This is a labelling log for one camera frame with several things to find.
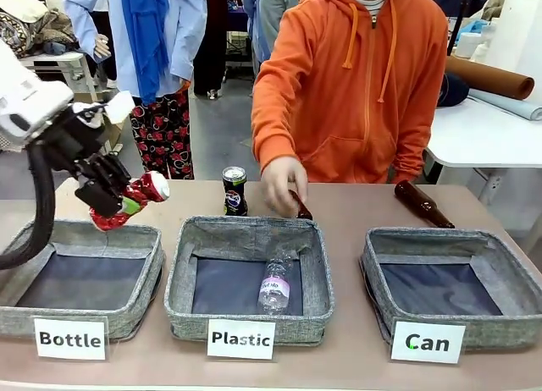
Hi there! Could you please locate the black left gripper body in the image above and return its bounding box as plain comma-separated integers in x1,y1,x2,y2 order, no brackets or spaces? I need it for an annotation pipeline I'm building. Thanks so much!
31,107,108,174

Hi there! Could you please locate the crushed red can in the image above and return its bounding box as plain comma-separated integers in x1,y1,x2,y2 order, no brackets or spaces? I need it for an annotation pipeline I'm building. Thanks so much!
89,170,171,233

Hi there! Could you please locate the black Pepsi can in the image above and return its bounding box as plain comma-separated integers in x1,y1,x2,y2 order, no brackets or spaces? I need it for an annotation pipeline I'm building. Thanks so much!
222,166,250,217

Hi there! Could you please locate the brown glass bottle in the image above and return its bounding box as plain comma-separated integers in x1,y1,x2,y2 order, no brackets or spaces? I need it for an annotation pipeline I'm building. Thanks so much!
287,189,314,221
394,180,456,230

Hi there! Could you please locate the person's right forearm orange sleeve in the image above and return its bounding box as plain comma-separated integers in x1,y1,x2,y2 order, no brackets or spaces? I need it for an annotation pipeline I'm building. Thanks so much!
251,58,307,174

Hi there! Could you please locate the grey fabric basket Bottle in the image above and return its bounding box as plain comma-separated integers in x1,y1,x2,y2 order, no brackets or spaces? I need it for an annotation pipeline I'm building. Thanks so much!
0,219,166,342

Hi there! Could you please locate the grey fabric basket Plastic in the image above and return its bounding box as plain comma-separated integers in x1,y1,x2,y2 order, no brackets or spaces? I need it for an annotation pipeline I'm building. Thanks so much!
163,215,336,348

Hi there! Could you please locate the white Can label sign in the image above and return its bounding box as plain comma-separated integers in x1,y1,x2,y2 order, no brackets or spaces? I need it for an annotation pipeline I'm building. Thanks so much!
390,317,467,366

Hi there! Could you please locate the grey fabric basket Can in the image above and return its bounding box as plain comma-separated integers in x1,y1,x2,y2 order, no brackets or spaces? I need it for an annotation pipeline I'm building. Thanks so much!
359,227,542,352

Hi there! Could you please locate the bystander's bare hand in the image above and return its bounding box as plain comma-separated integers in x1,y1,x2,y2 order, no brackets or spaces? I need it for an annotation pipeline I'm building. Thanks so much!
93,34,112,63

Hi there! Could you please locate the person's right hand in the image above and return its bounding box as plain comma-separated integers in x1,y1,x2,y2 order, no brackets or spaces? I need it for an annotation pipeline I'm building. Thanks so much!
259,155,310,219

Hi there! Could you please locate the light wooden box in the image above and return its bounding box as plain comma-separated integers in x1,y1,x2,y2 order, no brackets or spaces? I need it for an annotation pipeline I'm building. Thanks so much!
102,118,125,155

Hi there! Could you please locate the white bench table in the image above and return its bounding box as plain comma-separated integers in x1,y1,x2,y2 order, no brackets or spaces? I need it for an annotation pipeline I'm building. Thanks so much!
19,51,99,102

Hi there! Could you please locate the pile of patterned clothes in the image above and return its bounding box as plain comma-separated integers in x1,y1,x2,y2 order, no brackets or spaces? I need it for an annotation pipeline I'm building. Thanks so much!
0,6,78,57

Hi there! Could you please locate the blue scarf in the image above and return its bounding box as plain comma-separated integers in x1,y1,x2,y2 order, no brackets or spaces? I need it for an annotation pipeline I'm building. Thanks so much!
120,0,171,107

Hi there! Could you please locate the white Bottle label sign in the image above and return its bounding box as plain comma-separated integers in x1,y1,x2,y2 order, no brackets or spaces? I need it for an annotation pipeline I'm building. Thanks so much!
33,317,108,362

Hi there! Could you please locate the person in blue shirt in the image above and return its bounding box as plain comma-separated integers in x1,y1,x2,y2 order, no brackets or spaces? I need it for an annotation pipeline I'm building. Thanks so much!
63,0,208,181

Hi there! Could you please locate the person in dark clothes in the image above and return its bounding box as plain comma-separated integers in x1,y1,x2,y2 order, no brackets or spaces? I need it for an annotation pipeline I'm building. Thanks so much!
193,0,230,100

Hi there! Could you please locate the small purple-label plastic bottle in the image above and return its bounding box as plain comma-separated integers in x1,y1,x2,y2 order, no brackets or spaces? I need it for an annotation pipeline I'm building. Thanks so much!
257,250,296,316

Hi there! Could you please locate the white Plastic label sign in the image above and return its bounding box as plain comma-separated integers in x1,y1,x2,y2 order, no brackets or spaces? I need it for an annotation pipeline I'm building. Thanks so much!
206,317,277,361

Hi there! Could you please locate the person in grey jacket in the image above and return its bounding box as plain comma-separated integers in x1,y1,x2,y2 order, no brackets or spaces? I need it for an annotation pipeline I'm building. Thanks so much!
257,0,307,66

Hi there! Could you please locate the person in orange hoodie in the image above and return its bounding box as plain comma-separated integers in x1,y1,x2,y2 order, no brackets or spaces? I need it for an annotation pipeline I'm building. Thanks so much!
251,0,450,184

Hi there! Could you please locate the dark navy cap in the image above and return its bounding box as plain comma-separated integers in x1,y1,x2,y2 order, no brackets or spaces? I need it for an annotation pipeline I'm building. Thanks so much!
437,72,471,109

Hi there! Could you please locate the black slanted pole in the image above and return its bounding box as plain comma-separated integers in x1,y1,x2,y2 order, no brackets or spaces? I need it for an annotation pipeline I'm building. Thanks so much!
447,0,472,57

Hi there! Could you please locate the white side table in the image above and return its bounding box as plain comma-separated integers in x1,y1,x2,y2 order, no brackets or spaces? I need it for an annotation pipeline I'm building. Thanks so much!
423,95,542,206

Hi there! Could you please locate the white round jar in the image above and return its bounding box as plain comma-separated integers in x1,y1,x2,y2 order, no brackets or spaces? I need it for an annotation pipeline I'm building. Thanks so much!
458,31,482,60

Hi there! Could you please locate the brown paper roll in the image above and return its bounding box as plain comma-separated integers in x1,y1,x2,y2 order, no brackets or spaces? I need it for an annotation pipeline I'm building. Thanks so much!
444,55,536,101

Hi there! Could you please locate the blue crumpled cloth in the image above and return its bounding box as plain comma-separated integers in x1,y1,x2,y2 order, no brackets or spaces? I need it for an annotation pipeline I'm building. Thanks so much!
459,19,493,35

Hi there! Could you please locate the light blue rolled sheet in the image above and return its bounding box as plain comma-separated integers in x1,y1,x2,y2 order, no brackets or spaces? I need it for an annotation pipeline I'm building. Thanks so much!
467,88,542,122

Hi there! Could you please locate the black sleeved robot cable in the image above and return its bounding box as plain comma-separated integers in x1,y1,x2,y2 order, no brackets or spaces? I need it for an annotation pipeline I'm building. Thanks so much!
0,143,57,271

